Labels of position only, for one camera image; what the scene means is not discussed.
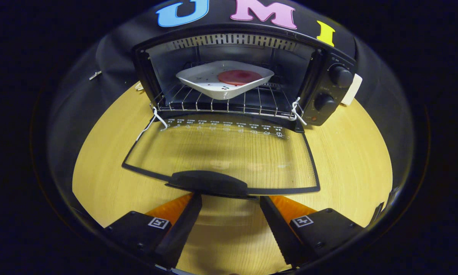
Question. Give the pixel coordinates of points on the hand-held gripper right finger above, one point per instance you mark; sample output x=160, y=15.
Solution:
x=280, y=236

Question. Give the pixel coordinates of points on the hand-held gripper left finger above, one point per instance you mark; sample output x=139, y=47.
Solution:
x=179, y=236

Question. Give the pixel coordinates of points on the black toaster oven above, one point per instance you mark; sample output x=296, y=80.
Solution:
x=324, y=88

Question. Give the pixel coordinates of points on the white square plate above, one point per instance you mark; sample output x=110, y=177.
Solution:
x=202, y=78

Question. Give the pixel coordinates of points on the pink ham slice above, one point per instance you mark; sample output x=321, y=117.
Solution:
x=239, y=77

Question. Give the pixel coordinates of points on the white bread toaster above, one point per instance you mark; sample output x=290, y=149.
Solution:
x=354, y=91

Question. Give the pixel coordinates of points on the wooden clothespin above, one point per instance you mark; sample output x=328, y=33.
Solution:
x=95, y=75

